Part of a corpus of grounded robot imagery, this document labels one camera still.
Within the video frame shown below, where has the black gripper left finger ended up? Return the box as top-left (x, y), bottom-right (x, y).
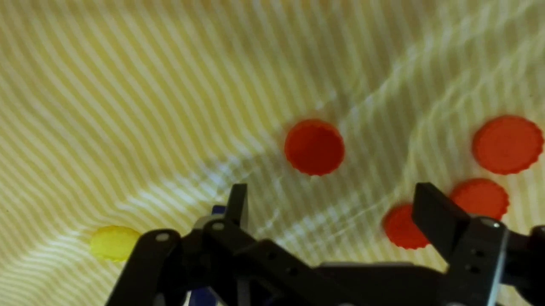
top-left (211, 183), bottom-right (249, 227)

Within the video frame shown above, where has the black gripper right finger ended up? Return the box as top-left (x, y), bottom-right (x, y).
top-left (412, 181), bottom-right (470, 259)

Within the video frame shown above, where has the orange disc with ridged edge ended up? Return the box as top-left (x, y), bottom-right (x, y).
top-left (283, 118), bottom-right (346, 176)

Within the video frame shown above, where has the orange disc lower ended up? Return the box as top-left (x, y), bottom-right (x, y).
top-left (382, 202), bottom-right (428, 249)

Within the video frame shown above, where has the orange disc middle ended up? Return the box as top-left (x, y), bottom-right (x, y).
top-left (450, 178), bottom-right (509, 219)

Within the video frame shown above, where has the orange disc upper right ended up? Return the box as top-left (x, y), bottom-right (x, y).
top-left (472, 115), bottom-right (544, 174)

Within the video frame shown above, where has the yellow disc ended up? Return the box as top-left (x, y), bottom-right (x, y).
top-left (89, 225), bottom-right (140, 261)

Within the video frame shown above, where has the yellow bed sheet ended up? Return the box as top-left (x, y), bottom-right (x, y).
top-left (0, 0), bottom-right (545, 306)

